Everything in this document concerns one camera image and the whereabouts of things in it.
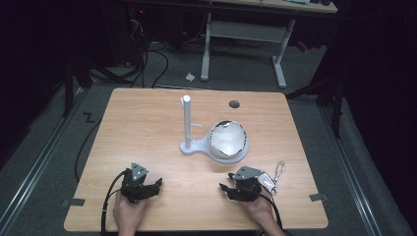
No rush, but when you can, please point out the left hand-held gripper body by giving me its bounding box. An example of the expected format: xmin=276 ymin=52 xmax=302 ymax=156
xmin=119 ymin=161 xmax=149 ymax=205

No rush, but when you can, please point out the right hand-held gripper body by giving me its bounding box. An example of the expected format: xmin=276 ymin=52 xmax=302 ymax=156
xmin=228 ymin=165 xmax=266 ymax=203

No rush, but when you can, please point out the white key tag with ring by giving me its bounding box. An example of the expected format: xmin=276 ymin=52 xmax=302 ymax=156
xmin=258 ymin=159 xmax=286 ymax=196

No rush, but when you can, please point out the person's right hand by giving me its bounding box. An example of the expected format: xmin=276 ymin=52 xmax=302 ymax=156
xmin=241 ymin=193 xmax=277 ymax=230

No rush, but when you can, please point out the person's left hand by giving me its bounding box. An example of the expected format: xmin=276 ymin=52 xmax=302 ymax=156
xmin=112 ymin=193 xmax=149 ymax=231

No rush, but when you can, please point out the white stand with pole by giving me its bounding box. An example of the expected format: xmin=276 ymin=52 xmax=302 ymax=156
xmin=179 ymin=94 xmax=251 ymax=165

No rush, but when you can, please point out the black metal stand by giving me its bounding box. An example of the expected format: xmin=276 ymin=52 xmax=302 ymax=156
xmin=61 ymin=53 xmax=134 ymax=118
xmin=285 ymin=63 xmax=349 ymax=140

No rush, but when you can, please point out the white-legged wooden desk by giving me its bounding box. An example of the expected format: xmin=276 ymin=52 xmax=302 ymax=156
xmin=200 ymin=0 xmax=339 ymax=89

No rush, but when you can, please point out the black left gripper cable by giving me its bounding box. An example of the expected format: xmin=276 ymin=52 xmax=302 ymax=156
xmin=100 ymin=169 xmax=128 ymax=236

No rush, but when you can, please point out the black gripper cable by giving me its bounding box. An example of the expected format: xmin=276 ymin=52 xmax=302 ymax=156
xmin=100 ymin=169 xmax=128 ymax=236
xmin=260 ymin=192 xmax=285 ymax=231

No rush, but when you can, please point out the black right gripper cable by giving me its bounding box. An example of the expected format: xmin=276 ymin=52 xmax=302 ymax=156
xmin=260 ymin=192 xmax=285 ymax=231

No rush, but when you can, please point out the black floor cable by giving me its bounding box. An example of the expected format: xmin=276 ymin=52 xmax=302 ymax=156
xmin=74 ymin=117 xmax=103 ymax=184

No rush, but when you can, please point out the metal floor rail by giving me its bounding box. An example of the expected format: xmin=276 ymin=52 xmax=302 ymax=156
xmin=0 ymin=88 xmax=87 ymax=236
xmin=319 ymin=106 xmax=383 ymax=236

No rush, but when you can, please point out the bundle of black cables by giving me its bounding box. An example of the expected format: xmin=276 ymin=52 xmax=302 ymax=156
xmin=126 ymin=13 xmax=170 ymax=89

